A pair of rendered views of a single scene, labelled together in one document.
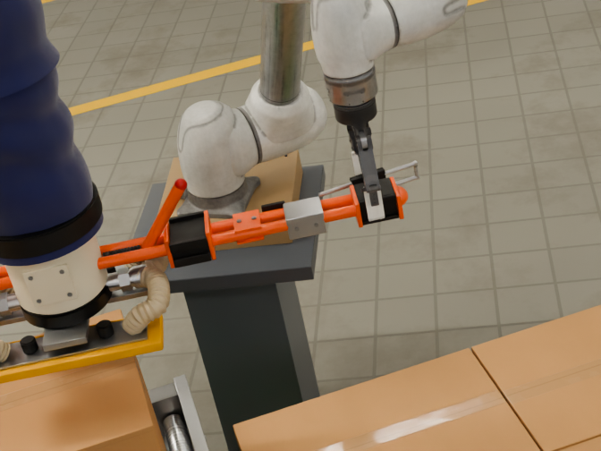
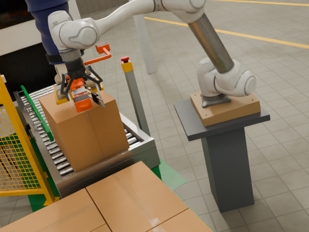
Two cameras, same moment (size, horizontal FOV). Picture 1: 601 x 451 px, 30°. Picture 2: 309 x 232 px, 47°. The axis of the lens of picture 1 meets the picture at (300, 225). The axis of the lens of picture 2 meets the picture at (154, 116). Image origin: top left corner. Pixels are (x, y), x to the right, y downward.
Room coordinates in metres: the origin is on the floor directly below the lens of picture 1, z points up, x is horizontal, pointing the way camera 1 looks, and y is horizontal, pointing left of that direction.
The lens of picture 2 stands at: (1.75, -1.75, 1.80)
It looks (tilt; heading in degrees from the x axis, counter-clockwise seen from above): 26 degrees down; 78
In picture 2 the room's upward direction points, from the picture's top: 14 degrees counter-clockwise
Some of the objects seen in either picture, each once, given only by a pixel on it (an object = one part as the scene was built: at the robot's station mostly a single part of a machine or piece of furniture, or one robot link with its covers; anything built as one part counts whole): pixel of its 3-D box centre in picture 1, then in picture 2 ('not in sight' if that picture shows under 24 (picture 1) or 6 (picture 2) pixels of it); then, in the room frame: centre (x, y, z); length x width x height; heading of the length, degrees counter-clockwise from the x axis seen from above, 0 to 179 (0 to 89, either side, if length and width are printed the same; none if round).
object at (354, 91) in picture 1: (351, 83); (70, 53); (1.78, -0.14, 1.44); 0.09 x 0.09 x 0.06
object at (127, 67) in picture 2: not in sight; (141, 117); (2.18, 0.95, 0.50); 0.07 x 0.07 x 1.00; 10
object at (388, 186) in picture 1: (376, 201); (82, 102); (1.76, -0.15, 1.20); 0.08 x 0.07 x 0.05; 90
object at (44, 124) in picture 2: not in sight; (30, 108); (1.27, 1.76, 0.60); 1.60 x 0.11 x 0.09; 100
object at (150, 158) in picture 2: not in sight; (112, 176); (1.79, 0.30, 0.48); 0.70 x 0.03 x 0.15; 10
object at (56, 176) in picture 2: not in sight; (34, 132); (1.27, 1.40, 0.50); 2.31 x 0.05 x 0.19; 100
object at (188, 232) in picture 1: (190, 239); (75, 81); (1.76, 0.20, 1.21); 0.10 x 0.08 x 0.06; 0
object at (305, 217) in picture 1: (304, 217); (80, 94); (1.76, -0.01, 1.20); 0.07 x 0.07 x 0.04; 0
